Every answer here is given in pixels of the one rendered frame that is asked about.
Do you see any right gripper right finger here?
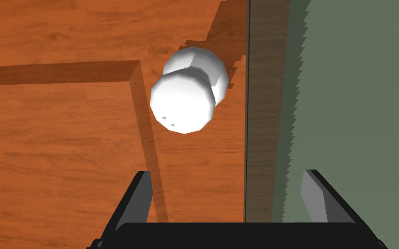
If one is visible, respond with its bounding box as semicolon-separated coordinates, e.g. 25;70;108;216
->
300;169;370;236

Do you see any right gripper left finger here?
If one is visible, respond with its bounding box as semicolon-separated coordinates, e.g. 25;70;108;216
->
104;170;153;236

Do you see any white door knob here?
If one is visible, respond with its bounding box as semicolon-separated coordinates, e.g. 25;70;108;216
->
149;46;229;134

